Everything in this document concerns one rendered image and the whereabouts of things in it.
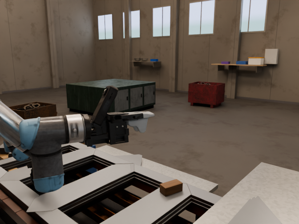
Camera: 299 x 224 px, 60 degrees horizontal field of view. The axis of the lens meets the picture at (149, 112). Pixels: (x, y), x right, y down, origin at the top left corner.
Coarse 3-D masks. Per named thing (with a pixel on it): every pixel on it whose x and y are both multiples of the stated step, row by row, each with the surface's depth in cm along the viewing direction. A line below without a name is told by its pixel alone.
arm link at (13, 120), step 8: (0, 104) 70; (0, 112) 69; (8, 112) 71; (0, 120) 69; (8, 120) 70; (16, 120) 72; (0, 128) 70; (8, 128) 70; (16, 128) 71; (0, 136) 72; (8, 136) 71; (16, 136) 72; (16, 144) 73; (24, 152) 75
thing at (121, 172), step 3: (111, 165) 182; (105, 168) 177; (108, 168) 177; (111, 168) 177; (114, 168) 177; (117, 168) 177; (120, 168) 177; (111, 171) 173; (114, 171) 173; (117, 171) 173; (120, 171) 173; (123, 171) 173; (126, 171) 173; (117, 174) 168; (120, 174) 168; (123, 174) 168
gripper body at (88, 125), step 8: (112, 112) 76; (120, 112) 74; (88, 120) 67; (104, 120) 71; (112, 120) 70; (120, 120) 70; (88, 128) 67; (96, 128) 70; (104, 128) 71; (112, 128) 70; (120, 128) 71; (128, 128) 72; (88, 136) 68; (96, 136) 70; (104, 136) 71; (112, 136) 70; (120, 136) 71; (88, 144) 69
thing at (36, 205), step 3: (33, 201) 137; (36, 201) 137; (39, 201) 137; (30, 204) 134; (33, 204) 134; (36, 204) 134; (39, 204) 134; (42, 204) 134; (30, 207) 132; (33, 207) 132; (36, 207) 132; (39, 207) 132; (42, 207) 132; (45, 207) 132; (33, 210) 129; (36, 210) 129; (39, 210) 129; (42, 210) 129; (45, 210) 129; (48, 210) 129; (51, 210) 129
